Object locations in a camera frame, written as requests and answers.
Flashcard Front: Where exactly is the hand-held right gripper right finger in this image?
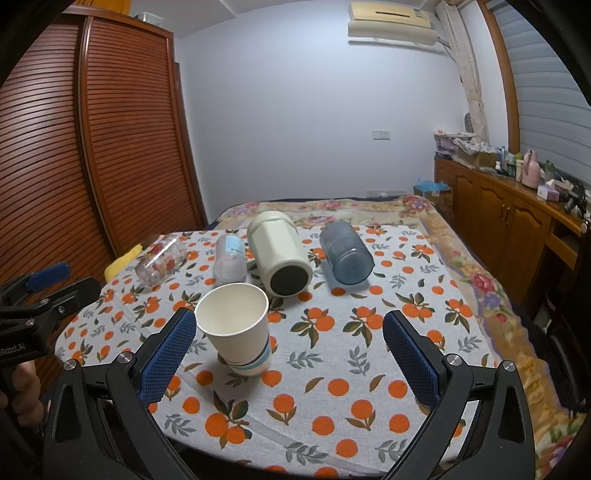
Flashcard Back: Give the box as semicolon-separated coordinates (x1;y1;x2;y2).
382;309;536;480

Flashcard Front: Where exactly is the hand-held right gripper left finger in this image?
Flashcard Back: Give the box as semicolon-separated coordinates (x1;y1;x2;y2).
42;307;199;480

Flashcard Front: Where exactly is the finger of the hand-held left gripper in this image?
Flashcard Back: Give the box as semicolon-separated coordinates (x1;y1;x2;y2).
38;276;102;320
0;262;72;303

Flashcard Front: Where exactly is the white striped paper cup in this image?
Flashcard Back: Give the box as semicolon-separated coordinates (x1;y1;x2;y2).
194;283;273;377

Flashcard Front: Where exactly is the clear red-printed glass cup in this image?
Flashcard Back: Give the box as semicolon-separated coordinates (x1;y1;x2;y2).
135;234;188;288

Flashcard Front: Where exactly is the blue translucent plastic cup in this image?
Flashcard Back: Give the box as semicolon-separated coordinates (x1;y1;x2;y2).
320;220;375;286

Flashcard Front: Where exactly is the cream insulated cup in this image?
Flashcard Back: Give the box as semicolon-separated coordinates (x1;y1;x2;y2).
247;211;312;297

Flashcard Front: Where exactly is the person's left hand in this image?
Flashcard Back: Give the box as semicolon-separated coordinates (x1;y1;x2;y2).
0;359;44;421

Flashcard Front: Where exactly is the yellow cloth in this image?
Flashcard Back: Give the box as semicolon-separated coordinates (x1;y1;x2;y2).
105;244;145;280

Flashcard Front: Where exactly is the orange fruit print tablecloth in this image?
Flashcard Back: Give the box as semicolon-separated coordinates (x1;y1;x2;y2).
54;225;492;478

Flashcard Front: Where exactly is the floral blanket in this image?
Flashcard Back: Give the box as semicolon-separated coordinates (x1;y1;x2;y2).
208;196;587;462

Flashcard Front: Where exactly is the small clear plastic bottle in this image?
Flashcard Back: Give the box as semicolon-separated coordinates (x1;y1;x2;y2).
215;233;247;282

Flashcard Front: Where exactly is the dark object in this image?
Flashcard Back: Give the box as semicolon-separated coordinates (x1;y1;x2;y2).
524;295;591;416

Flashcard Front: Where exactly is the wooden slatted wardrobe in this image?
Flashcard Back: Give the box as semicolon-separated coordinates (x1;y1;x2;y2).
0;4;208;393

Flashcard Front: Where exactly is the wooden sideboard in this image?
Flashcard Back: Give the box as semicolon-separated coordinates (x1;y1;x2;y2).
434;157;591;315

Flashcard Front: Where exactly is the blue plastic bag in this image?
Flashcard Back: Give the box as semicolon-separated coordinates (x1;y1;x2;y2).
413;178;451;195

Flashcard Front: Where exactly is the patterned cloth pile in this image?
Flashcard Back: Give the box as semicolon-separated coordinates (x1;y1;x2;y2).
434;130;497;162

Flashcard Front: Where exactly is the pink thermos jug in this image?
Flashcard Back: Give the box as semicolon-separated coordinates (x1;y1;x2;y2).
522;149;542;189

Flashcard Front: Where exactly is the patterned curtain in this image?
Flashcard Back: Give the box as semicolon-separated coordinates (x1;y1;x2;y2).
436;2;490;144

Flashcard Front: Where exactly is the grey window blind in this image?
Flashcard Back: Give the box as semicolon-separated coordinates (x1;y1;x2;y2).
489;0;591;185

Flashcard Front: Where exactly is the white air conditioner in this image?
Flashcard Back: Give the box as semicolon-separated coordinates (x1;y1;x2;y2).
347;1;439;47

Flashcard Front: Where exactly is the wooden window frame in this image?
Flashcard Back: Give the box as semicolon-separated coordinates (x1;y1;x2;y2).
478;0;520;154

